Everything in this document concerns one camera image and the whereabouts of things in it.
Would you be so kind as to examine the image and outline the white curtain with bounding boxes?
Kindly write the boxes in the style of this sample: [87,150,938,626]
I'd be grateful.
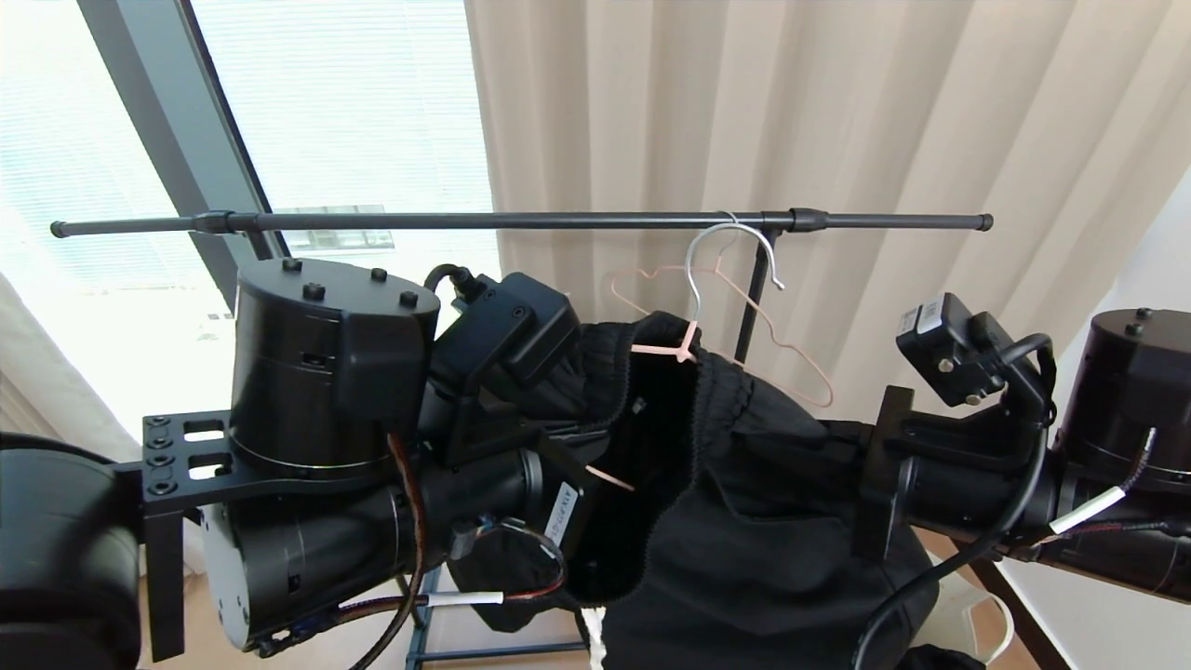
[0,270,141,466]

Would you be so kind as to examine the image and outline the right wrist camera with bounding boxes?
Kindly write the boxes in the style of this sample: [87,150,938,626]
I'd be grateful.
[896,291,1057,448]

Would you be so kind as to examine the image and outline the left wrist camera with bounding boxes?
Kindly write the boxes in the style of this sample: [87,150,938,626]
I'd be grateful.
[428,265,582,466]

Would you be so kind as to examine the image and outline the black clothes rack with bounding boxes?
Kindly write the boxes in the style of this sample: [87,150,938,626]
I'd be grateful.
[51,207,995,670]

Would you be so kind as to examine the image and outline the pink clothes hanger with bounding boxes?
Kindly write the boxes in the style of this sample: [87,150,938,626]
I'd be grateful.
[609,212,834,409]
[586,223,785,492]

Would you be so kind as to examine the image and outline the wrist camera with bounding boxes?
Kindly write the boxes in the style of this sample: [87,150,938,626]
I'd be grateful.
[428,265,582,466]
[896,291,1057,448]

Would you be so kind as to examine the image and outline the beige curtain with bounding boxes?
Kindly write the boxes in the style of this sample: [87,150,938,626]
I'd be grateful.
[463,0,1191,559]

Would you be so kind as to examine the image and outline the white laundry basket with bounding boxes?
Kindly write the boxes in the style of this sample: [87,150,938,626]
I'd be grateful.
[917,558,1017,670]

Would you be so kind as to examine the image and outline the window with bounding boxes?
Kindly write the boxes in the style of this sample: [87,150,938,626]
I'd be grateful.
[0,0,503,438]

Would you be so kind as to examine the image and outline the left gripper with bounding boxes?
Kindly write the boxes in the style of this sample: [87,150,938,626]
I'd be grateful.
[409,428,598,587]

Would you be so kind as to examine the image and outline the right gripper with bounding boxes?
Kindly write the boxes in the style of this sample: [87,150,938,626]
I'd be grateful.
[851,384,1062,562]

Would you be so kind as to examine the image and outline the black shorts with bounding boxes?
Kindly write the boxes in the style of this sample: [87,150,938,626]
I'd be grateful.
[447,312,941,670]

